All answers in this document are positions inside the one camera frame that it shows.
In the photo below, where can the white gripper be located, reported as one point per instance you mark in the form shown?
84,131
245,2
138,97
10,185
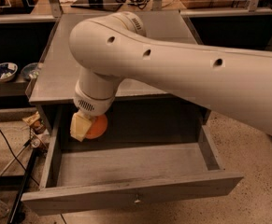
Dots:
91,104

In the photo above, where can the orange fruit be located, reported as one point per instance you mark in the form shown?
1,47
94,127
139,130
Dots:
98,127

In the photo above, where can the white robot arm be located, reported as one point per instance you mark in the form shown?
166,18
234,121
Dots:
234,82

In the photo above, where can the open grey top drawer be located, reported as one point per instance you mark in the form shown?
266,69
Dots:
143,158

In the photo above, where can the snack bag on floor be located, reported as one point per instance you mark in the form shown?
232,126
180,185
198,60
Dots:
35,123

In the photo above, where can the black tripod leg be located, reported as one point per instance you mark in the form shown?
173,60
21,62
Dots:
15,210

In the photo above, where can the grey cabinet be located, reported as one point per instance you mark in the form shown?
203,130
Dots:
60,71

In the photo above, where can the grey small bowl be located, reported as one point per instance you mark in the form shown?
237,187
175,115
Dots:
31,71

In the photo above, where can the blue white bowl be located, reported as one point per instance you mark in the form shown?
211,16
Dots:
7,71

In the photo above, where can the black monitor stand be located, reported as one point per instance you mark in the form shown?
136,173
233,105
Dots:
103,5

